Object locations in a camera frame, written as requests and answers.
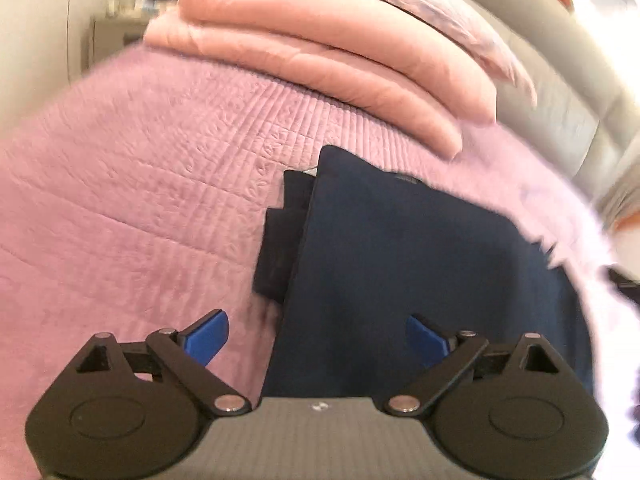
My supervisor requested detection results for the navy blue garment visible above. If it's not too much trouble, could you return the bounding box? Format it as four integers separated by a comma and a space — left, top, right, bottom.
253, 146, 593, 401

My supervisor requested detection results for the pink quilted bedspread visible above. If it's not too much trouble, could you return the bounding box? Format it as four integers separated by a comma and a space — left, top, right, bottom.
1, 47, 610, 479

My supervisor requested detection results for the folded peach duvet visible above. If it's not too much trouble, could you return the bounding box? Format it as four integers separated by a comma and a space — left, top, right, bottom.
143, 0, 497, 159

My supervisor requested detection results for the grey bedside cabinet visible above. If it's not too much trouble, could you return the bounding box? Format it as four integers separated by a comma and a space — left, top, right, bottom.
86, 0, 176, 68

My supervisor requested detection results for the beige padded headboard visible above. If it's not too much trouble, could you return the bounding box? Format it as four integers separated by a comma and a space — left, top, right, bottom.
414, 0, 640, 196

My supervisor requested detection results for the pink floral pillow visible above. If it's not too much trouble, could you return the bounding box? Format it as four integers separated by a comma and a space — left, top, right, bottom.
382, 0, 537, 105

